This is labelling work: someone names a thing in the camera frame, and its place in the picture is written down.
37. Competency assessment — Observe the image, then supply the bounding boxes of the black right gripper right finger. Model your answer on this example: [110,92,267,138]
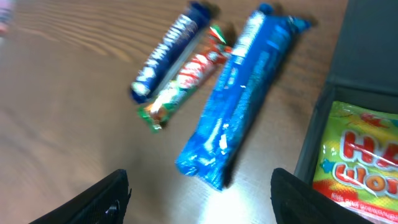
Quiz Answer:
[271,168,372,224]

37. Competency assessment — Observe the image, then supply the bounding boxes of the black open gift box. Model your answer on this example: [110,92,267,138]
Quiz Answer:
[294,0,397,184]

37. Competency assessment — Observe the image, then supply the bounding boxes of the green red chocolate bar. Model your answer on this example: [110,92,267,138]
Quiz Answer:
[137,22,237,133]

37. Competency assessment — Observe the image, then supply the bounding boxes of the dark blue chocolate bar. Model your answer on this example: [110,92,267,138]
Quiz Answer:
[129,1,219,104]

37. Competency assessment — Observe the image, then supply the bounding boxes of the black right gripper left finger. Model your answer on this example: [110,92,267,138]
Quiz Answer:
[31,169,131,224]

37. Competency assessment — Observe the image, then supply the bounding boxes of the blue Oreo cookie pack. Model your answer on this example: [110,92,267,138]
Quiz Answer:
[175,3,311,190]

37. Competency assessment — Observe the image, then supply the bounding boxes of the green Haribo gummy bag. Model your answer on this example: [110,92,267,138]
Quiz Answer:
[312,101,397,223]

